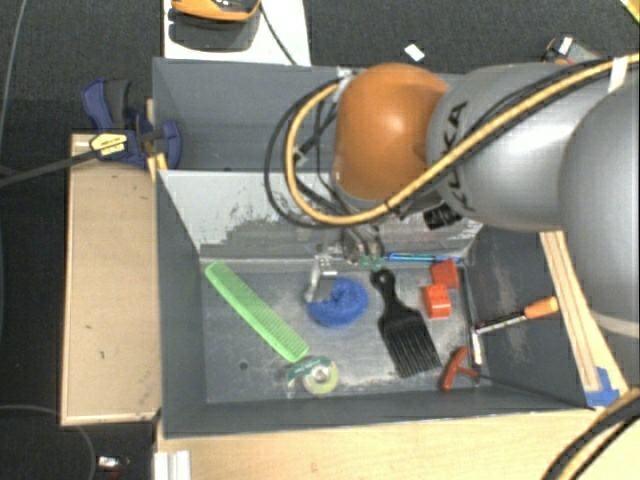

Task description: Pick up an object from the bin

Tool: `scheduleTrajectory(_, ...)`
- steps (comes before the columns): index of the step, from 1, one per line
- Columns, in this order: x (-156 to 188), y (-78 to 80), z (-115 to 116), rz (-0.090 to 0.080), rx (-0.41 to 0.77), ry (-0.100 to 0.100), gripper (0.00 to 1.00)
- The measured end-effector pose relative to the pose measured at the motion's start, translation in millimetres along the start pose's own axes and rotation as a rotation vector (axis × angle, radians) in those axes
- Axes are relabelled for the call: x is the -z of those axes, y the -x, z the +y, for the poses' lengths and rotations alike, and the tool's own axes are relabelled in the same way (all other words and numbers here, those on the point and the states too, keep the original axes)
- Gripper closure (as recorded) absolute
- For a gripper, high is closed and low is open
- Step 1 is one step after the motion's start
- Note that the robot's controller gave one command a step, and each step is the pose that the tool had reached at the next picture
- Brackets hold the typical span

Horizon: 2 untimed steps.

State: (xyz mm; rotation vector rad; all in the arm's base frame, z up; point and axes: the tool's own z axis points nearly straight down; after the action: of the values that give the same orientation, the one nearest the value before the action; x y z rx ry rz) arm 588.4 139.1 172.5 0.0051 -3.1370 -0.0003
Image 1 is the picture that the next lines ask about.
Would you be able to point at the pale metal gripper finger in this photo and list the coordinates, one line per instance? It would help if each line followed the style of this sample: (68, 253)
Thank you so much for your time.
(330, 271)
(315, 283)

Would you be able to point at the blue pen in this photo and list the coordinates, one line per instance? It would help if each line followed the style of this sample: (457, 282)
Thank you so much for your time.
(415, 257)

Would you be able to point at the grey metal bin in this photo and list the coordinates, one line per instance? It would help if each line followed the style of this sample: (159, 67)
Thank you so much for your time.
(260, 318)

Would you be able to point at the green comb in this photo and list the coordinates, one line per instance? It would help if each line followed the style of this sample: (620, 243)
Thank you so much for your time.
(255, 310)

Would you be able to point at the green and white tape roll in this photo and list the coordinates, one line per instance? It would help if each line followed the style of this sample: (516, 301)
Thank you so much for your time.
(317, 377)

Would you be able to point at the red-orange block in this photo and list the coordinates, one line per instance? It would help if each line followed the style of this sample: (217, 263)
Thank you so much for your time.
(437, 302)

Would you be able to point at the black hair pick comb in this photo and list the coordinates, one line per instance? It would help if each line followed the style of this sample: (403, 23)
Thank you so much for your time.
(407, 338)

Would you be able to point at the pale wood board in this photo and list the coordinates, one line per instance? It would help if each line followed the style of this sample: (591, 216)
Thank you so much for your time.
(112, 293)

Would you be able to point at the black cylinder on white bracket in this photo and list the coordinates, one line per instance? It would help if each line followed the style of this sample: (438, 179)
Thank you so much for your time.
(442, 216)

